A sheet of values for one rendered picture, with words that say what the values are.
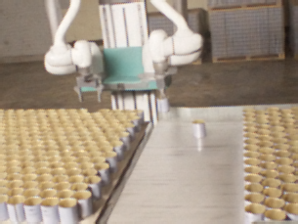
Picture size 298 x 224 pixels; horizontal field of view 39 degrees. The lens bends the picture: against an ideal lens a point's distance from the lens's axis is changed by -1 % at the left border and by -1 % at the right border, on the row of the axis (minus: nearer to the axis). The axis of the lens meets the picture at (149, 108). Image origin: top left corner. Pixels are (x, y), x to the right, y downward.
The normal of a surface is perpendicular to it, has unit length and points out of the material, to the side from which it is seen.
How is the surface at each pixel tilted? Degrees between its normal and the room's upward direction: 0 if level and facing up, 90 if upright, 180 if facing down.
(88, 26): 90
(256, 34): 90
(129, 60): 90
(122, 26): 90
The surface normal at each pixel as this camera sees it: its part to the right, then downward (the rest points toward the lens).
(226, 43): -0.22, 0.35
